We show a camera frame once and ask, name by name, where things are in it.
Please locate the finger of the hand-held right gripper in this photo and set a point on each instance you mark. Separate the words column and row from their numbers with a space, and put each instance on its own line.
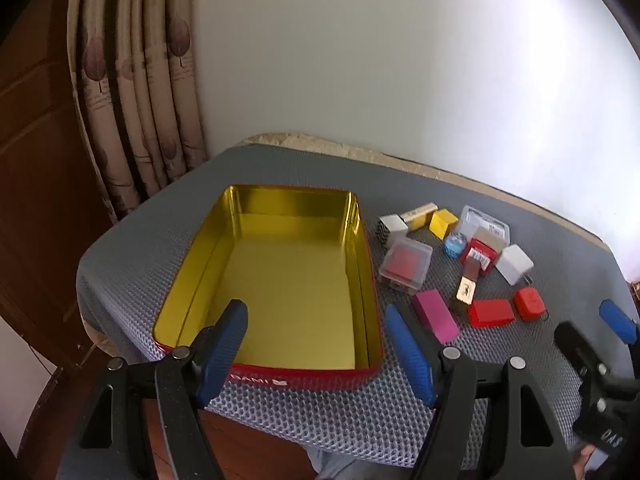
column 575, row 345
column 619, row 319

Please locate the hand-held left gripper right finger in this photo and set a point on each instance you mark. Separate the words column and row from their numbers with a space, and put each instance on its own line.
column 410, row 355

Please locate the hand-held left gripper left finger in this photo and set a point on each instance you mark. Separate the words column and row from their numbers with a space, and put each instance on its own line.
column 222, row 355

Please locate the pink block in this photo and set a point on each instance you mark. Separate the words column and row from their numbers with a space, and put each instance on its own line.
column 435, row 317

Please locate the red tape measure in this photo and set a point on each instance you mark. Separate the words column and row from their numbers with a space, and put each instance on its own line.
column 530, row 304

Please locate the gold rectangular lighter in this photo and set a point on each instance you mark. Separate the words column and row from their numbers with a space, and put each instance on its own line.
column 465, row 290

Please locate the red and gold tin box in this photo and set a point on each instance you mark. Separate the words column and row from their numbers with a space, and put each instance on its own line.
column 290, row 280

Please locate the white charger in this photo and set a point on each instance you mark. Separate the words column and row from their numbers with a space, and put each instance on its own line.
column 514, row 264

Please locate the beige cardboard box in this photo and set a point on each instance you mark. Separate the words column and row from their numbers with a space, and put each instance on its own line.
column 487, row 237

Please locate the clear labelled plastic box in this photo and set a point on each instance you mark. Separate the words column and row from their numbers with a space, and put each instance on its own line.
column 477, row 217

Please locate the person's right hand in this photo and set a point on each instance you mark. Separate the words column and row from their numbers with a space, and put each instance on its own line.
column 582, row 464

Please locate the clear box with red insert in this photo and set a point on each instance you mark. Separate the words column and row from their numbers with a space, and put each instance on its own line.
column 405, row 265

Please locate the wooden table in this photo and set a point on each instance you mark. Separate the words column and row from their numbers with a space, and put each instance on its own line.
column 250, row 445

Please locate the small blue jar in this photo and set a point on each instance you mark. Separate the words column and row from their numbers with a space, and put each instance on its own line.
column 454, row 247

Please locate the red labelled box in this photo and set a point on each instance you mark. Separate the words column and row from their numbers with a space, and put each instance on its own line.
column 475, row 251

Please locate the white striped box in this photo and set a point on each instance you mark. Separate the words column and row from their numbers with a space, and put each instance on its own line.
column 395, row 227

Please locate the person's grey pants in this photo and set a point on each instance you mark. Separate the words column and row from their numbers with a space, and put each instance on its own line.
column 340, row 467

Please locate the yellow block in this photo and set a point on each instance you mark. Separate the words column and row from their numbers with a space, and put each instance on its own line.
column 442, row 222

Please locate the beige leaf-print curtain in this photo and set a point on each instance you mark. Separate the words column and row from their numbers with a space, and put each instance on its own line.
column 150, row 85

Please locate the brown wooden door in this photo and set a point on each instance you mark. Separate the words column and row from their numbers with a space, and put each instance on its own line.
column 35, row 135

